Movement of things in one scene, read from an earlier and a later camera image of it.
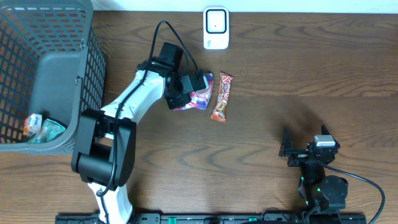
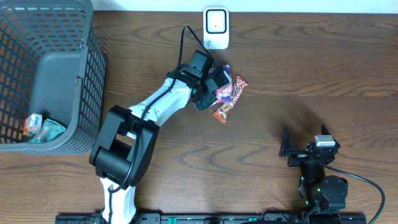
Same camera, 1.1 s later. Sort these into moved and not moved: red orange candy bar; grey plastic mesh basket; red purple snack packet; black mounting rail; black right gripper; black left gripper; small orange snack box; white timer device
Moved: red orange candy bar; red purple snack packet; black left gripper
Not moved: small orange snack box; white timer device; black mounting rail; grey plastic mesh basket; black right gripper
